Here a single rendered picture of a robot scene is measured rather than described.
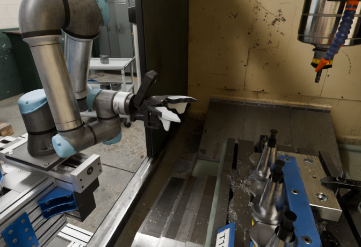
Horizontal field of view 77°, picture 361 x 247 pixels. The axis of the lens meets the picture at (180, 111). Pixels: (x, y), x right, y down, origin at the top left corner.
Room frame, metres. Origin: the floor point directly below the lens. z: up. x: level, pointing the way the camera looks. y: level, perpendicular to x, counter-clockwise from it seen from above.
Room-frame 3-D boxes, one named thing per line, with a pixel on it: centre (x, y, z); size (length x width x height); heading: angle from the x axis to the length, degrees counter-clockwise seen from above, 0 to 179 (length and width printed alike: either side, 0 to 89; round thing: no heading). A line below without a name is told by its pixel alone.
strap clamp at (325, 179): (0.61, -0.57, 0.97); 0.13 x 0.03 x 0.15; 75
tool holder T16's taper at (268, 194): (0.31, -0.17, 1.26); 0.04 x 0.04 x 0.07
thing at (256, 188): (0.36, -0.18, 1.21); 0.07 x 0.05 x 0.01; 75
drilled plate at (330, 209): (0.67, -0.43, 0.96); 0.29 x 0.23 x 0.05; 165
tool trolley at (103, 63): (3.00, 1.03, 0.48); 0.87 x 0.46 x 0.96; 88
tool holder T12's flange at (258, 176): (0.41, -0.20, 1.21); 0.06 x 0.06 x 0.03
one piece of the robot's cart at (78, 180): (0.79, 0.55, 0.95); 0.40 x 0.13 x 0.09; 69
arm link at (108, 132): (0.69, 0.26, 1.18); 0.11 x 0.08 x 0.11; 138
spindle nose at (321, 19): (0.65, -0.41, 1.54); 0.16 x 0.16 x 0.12
